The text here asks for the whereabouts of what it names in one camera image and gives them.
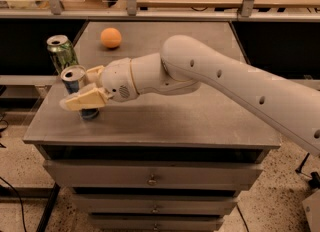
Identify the white rounded gripper body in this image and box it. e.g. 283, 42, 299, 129
101, 58, 139, 102

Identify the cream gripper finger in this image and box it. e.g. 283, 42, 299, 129
86, 65, 104, 84
59, 83, 112, 111

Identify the blue silver redbull can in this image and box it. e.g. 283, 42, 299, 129
60, 65, 99, 120

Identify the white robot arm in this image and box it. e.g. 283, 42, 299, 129
60, 35, 320, 156

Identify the green soda can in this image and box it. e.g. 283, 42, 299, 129
47, 35, 78, 73

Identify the orange ball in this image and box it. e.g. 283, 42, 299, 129
100, 28, 122, 48

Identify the grey metal drawer cabinet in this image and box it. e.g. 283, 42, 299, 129
22, 21, 282, 232

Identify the black floor stand right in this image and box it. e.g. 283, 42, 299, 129
294, 152, 320, 190

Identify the black cable on floor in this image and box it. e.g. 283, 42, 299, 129
0, 175, 28, 232

